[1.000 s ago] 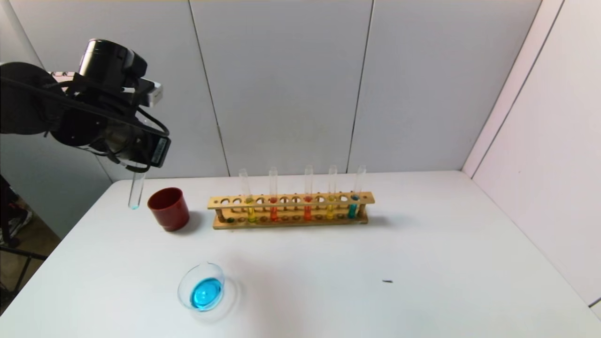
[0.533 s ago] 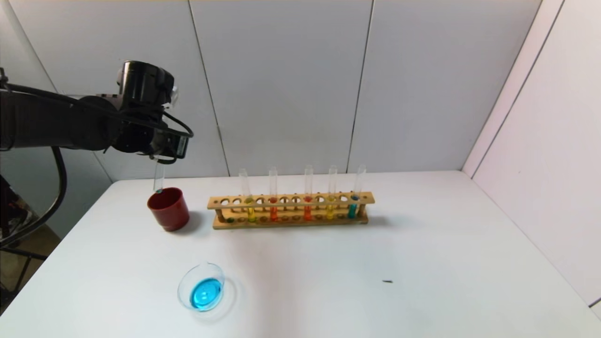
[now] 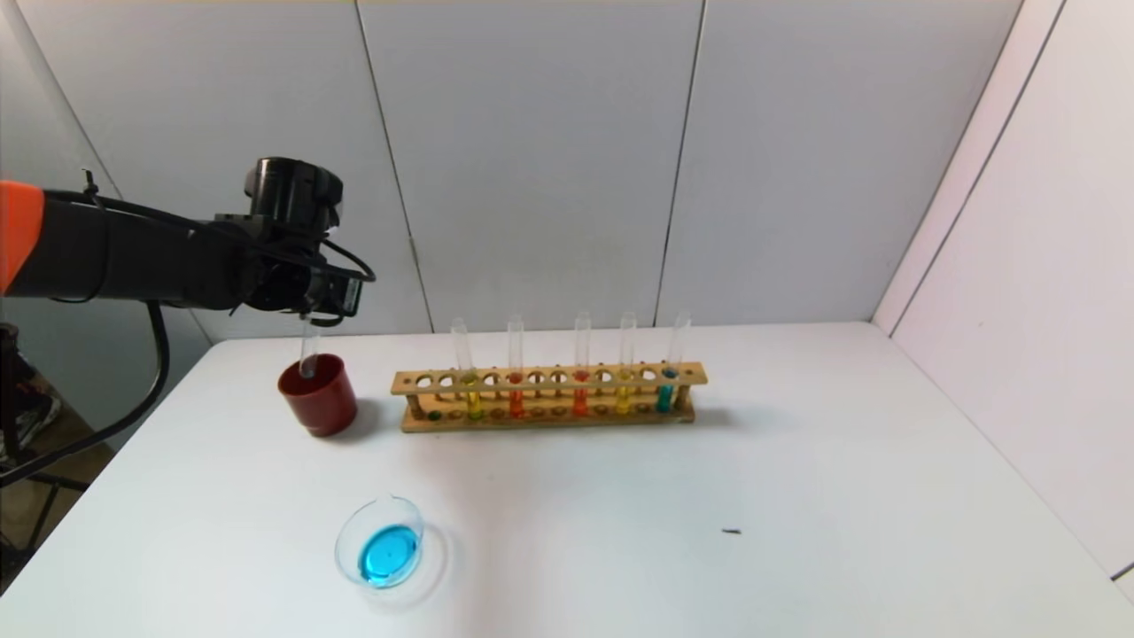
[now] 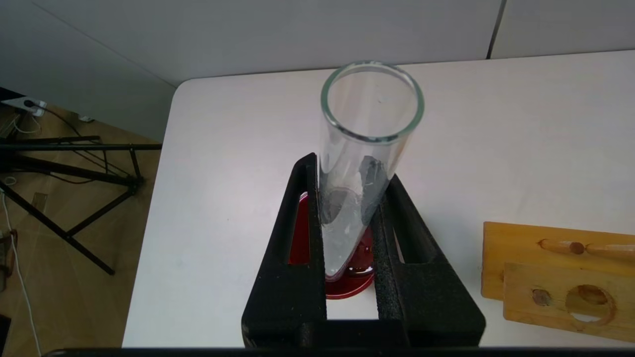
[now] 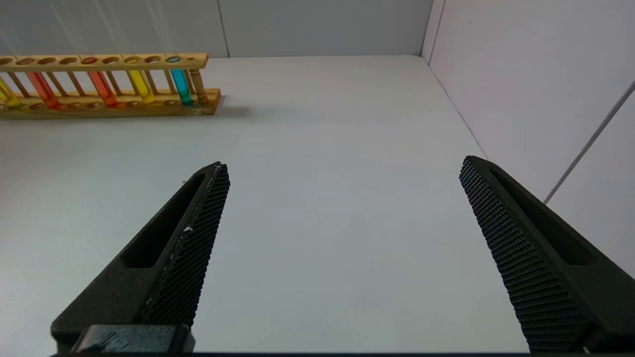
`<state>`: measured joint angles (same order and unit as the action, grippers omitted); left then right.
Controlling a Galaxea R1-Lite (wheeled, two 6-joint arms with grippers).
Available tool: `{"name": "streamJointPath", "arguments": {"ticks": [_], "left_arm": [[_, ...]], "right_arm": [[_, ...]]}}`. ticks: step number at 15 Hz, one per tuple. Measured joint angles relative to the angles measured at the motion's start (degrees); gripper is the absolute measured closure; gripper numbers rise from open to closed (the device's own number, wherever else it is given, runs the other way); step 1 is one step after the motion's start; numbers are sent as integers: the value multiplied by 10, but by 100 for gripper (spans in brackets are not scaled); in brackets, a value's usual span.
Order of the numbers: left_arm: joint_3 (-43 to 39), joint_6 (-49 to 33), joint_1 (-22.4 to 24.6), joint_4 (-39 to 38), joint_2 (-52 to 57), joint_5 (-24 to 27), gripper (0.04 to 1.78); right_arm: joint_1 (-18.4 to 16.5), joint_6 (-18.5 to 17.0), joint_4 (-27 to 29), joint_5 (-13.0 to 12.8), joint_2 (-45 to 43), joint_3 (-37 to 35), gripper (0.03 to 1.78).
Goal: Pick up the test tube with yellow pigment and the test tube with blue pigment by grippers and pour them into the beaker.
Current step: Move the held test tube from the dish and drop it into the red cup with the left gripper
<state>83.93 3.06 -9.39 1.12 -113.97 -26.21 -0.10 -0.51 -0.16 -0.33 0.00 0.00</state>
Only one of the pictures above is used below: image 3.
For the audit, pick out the black metal frame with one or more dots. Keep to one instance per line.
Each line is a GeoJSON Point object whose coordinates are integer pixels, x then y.
{"type": "Point", "coordinates": [35, 483]}

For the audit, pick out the wooden test tube rack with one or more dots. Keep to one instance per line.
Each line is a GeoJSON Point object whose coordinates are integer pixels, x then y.
{"type": "Point", "coordinates": [549, 387]}

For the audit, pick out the orange and black left arm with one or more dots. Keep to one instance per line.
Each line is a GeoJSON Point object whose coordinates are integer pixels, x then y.
{"type": "Point", "coordinates": [115, 252]}

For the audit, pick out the test tube with red pigment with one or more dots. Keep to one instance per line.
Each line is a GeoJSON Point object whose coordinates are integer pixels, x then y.
{"type": "Point", "coordinates": [516, 403]}
{"type": "Point", "coordinates": [580, 403]}

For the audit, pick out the test tube with yellow pigment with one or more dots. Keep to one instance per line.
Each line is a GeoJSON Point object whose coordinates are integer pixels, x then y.
{"type": "Point", "coordinates": [623, 400]}
{"type": "Point", "coordinates": [476, 406]}

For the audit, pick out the dark red plastic cup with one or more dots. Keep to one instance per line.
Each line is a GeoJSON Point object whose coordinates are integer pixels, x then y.
{"type": "Point", "coordinates": [321, 408]}

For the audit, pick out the dark background clutter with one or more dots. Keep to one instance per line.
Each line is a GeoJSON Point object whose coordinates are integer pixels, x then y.
{"type": "Point", "coordinates": [22, 399]}

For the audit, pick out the clear glass petri dish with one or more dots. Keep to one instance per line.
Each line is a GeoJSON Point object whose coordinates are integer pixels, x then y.
{"type": "Point", "coordinates": [390, 554]}

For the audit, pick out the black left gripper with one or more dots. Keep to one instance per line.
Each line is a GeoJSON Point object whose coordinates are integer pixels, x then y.
{"type": "Point", "coordinates": [342, 296]}

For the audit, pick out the test tube with blue pigment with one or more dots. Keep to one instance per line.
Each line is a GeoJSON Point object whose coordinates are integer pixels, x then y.
{"type": "Point", "coordinates": [309, 350]}
{"type": "Point", "coordinates": [664, 399]}

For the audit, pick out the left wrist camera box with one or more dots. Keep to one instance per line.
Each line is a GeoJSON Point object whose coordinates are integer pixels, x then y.
{"type": "Point", "coordinates": [341, 292]}

